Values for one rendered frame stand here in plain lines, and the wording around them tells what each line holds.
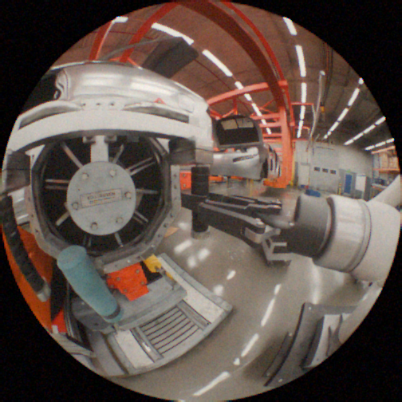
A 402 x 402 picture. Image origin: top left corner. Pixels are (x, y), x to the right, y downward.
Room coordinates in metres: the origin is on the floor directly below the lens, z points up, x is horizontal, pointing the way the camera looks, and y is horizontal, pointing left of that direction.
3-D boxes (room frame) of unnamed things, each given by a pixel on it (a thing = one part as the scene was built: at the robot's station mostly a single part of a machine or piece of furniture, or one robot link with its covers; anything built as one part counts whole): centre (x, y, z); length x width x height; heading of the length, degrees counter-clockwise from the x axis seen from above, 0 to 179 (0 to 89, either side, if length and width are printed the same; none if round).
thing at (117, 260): (0.27, 0.29, 0.85); 0.54 x 0.07 x 0.54; 136
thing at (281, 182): (3.05, -2.18, 1.75); 0.68 x 0.16 x 2.45; 46
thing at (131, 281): (0.29, 0.32, 0.48); 0.16 x 0.12 x 0.17; 46
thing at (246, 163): (4.60, -2.13, 1.49); 4.95 x 1.86 x 1.59; 136
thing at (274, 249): (0.91, -0.86, 0.17); 0.43 x 0.36 x 0.34; 166
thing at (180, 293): (0.40, 0.40, 0.13); 0.50 x 0.36 x 0.10; 136
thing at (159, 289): (0.39, 0.41, 0.32); 0.40 x 0.30 x 0.28; 136
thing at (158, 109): (0.25, 0.13, 1.03); 0.19 x 0.18 x 0.11; 46
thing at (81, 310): (0.18, 0.61, 0.26); 0.42 x 0.18 x 0.35; 46
